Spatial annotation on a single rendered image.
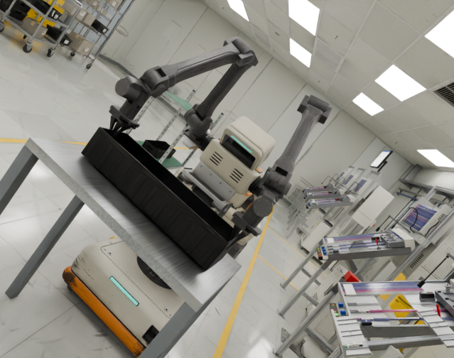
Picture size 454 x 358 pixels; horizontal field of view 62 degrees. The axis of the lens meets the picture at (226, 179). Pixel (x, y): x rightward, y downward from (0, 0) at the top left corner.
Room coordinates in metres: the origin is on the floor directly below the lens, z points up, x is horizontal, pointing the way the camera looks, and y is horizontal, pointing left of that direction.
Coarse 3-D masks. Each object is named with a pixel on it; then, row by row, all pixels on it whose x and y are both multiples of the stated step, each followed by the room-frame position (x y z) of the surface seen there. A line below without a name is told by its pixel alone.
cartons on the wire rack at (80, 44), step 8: (112, 0) 6.99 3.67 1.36; (120, 0) 7.20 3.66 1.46; (64, 8) 6.30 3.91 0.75; (72, 8) 6.28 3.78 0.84; (80, 16) 6.51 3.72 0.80; (88, 16) 6.68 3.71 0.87; (88, 24) 6.80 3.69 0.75; (72, 32) 6.91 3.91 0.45; (80, 40) 6.90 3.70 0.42; (88, 40) 7.28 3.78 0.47; (80, 48) 6.96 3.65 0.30; (88, 48) 7.19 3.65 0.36
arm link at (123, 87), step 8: (120, 80) 1.20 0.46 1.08; (128, 80) 1.19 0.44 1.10; (136, 80) 1.22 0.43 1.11; (120, 88) 1.19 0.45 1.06; (128, 88) 1.18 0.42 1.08; (136, 88) 1.22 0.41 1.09; (144, 88) 1.23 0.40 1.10; (160, 88) 1.25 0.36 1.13; (128, 96) 1.20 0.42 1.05; (136, 96) 1.23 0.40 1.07; (152, 96) 1.26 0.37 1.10
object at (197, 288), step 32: (32, 160) 1.06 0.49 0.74; (64, 160) 1.08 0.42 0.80; (0, 192) 1.04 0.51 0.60; (96, 192) 1.03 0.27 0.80; (64, 224) 1.44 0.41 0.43; (128, 224) 1.00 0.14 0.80; (32, 256) 1.45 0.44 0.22; (160, 256) 0.97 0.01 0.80; (224, 256) 1.30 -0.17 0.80; (192, 288) 0.93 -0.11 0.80; (192, 320) 1.31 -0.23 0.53; (160, 352) 0.90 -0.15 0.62
